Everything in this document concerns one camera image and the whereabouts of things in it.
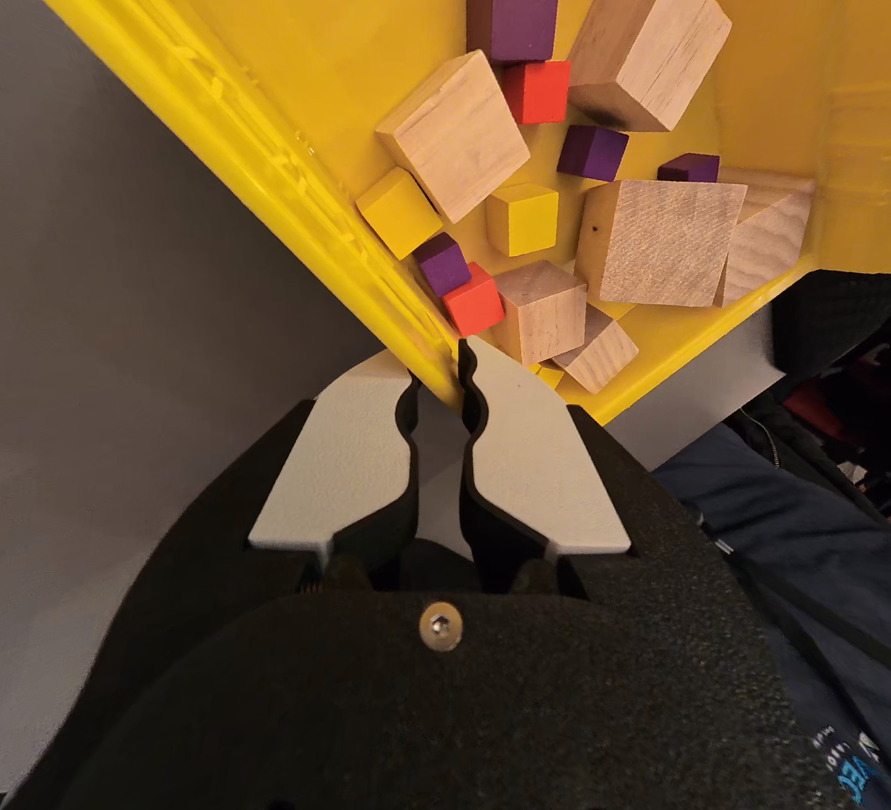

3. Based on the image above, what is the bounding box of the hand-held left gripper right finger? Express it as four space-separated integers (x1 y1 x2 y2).
457 335 632 566

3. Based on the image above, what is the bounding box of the yellow plastic box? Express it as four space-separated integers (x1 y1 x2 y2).
0 0 891 424

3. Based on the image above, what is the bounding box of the person's leg in dark pants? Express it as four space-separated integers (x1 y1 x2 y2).
651 424 891 810

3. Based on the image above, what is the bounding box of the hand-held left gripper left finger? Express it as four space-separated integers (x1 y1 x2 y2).
248 349 422 567

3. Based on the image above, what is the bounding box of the pile of coloured wooden cubes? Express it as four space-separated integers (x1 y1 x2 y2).
356 0 817 395

